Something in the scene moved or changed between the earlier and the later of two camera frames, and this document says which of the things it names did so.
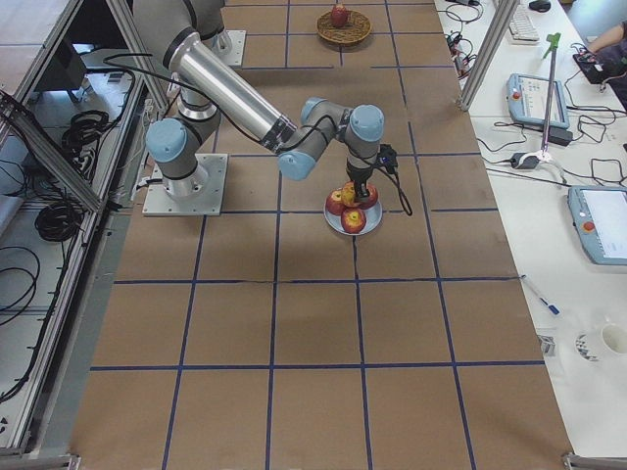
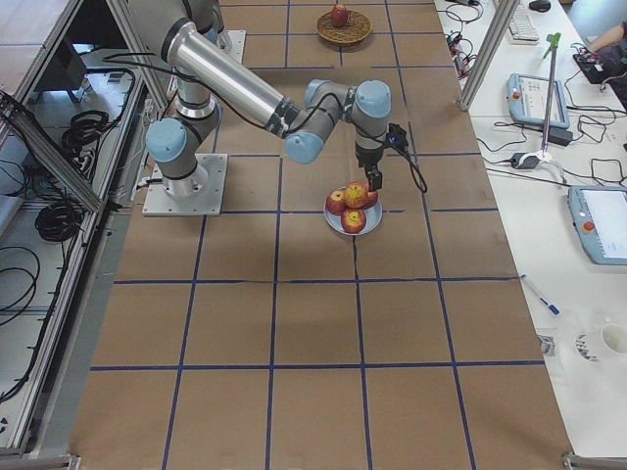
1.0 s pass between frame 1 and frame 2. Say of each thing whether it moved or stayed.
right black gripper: moved
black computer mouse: stayed
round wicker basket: stayed
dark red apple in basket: stayed
